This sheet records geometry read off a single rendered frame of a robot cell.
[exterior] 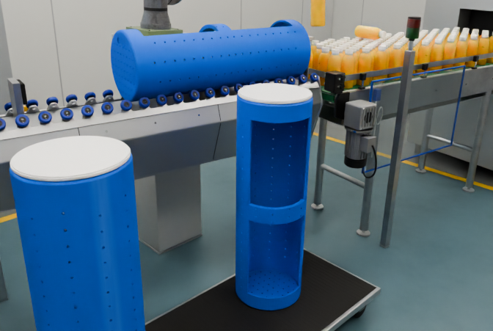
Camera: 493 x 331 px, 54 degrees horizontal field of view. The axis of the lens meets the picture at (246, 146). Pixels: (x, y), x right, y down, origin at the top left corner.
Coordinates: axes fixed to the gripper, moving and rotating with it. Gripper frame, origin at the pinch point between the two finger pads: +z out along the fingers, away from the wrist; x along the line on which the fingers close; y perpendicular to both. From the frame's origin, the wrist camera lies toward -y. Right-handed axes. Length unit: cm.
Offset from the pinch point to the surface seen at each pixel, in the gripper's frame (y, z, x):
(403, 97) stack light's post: -34, 56, 24
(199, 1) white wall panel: -128, 8, -310
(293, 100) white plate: 58, 38, 44
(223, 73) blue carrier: 55, 33, -2
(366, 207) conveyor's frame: -33, 123, 2
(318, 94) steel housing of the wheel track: 0, 52, -2
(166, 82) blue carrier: 81, 33, -4
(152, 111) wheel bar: 87, 44, -7
